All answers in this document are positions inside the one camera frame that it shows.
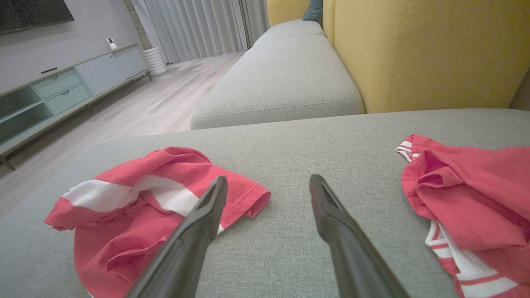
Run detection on long grey TV cabinet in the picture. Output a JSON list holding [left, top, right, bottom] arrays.
[[0, 43, 152, 171]]

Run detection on black flat television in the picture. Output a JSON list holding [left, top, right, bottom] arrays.
[[0, 0, 75, 36]]

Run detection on white ribbed planter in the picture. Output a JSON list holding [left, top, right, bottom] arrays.
[[142, 46, 168, 77]]

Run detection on indoor plant with brown trunk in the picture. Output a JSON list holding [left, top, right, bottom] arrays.
[[124, 0, 152, 51]]

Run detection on yellow sofa backrest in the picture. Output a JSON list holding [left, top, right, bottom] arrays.
[[322, 0, 336, 46], [333, 0, 530, 113]]

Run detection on large grey sofa chaise cushion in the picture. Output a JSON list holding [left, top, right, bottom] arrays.
[[0, 108, 530, 298]]

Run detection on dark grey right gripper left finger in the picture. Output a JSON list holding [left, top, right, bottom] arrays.
[[124, 176, 228, 298]]

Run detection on pale green cabinet drawer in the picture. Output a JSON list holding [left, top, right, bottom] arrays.
[[45, 84, 92, 116], [33, 68, 82, 100]]

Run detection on red jersey with black print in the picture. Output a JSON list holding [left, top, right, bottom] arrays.
[[395, 133, 530, 298]]

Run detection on darker grey curtain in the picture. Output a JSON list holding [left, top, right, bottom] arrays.
[[241, 0, 270, 48]]

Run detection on teal throw pillow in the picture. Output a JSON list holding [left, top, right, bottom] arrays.
[[302, 0, 323, 25]]

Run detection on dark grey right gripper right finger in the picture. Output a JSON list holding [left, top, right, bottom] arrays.
[[309, 174, 410, 298]]

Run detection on yellow sofa armrest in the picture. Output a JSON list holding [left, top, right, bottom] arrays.
[[267, 0, 310, 26]]

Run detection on light grey sheer curtain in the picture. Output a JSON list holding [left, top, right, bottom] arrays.
[[143, 0, 249, 65]]

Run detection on red shorts with white stripe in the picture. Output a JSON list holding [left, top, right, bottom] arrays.
[[43, 146, 272, 298]]

